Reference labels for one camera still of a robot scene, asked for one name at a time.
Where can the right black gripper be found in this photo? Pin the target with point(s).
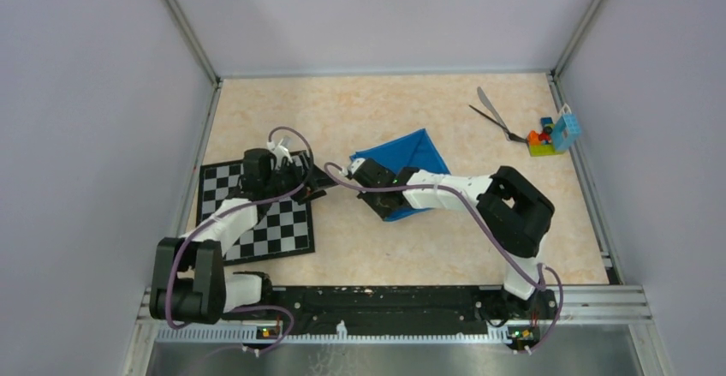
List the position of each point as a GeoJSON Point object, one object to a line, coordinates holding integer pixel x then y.
{"type": "Point", "coordinates": [383, 213]}

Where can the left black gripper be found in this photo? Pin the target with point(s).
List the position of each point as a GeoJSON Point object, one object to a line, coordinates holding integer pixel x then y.
{"type": "Point", "coordinates": [320, 179]}

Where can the blue satin napkin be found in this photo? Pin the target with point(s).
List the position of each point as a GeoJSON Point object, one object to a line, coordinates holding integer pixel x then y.
{"type": "Point", "coordinates": [386, 161]}

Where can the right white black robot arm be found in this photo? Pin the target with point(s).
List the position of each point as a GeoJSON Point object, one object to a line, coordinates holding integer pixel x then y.
{"type": "Point", "coordinates": [517, 215]}

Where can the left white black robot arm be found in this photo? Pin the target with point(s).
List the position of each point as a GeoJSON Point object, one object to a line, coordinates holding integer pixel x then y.
{"type": "Point", "coordinates": [189, 284]}

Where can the colourful toy block set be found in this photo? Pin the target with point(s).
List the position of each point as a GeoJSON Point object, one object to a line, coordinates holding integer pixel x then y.
{"type": "Point", "coordinates": [555, 136]}

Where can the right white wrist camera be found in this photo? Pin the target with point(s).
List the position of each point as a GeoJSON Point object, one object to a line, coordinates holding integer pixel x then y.
{"type": "Point", "coordinates": [354, 166]}

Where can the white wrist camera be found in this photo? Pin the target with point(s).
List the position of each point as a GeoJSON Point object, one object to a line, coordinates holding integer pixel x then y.
{"type": "Point", "coordinates": [280, 150]}
{"type": "Point", "coordinates": [354, 166]}

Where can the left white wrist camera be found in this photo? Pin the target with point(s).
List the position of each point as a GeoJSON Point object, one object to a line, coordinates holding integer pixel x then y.
{"type": "Point", "coordinates": [280, 150]}

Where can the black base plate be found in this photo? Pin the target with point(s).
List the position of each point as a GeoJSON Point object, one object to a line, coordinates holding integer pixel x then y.
{"type": "Point", "coordinates": [388, 311]}

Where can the aluminium front rail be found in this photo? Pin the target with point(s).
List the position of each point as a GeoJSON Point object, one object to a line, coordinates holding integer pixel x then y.
{"type": "Point", "coordinates": [597, 330]}

